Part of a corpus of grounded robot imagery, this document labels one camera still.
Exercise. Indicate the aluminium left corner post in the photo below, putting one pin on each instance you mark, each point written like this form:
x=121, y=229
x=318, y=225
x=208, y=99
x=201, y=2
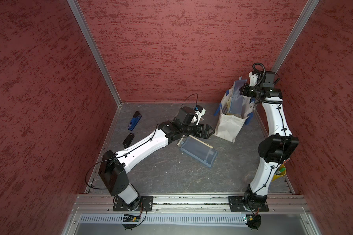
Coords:
x=83, y=25

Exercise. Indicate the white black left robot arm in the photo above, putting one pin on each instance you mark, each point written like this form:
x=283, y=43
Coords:
x=114, y=167

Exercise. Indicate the medium blue mesh pouch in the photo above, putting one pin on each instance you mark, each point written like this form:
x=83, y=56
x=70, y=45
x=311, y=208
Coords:
x=236, y=100

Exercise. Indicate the blue black stapler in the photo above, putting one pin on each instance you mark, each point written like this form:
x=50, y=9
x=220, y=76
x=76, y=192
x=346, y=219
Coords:
x=134, y=121

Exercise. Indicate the dark grey mesh pouch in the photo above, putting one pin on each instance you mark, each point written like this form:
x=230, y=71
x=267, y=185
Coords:
x=198, y=150

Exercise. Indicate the aluminium front rail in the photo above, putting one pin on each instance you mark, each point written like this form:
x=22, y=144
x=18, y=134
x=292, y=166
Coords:
x=220, y=203

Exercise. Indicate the aluminium corner post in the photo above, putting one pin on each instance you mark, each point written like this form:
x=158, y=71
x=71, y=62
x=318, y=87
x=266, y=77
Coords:
x=301, y=22
x=83, y=25

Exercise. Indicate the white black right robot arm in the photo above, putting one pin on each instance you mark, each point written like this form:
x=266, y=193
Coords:
x=280, y=143

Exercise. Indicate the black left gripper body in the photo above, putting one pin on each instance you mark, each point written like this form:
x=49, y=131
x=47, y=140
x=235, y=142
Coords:
x=196, y=130

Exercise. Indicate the white canvas bag blue handles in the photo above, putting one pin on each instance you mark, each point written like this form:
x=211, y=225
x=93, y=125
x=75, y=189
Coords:
x=229, y=125

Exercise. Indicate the small black box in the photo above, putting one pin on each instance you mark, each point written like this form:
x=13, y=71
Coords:
x=128, y=140

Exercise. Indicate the aluminium right corner post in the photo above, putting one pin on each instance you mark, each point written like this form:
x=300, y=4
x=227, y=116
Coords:
x=301, y=22

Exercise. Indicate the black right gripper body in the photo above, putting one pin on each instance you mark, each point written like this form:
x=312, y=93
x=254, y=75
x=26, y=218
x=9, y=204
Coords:
x=250, y=90

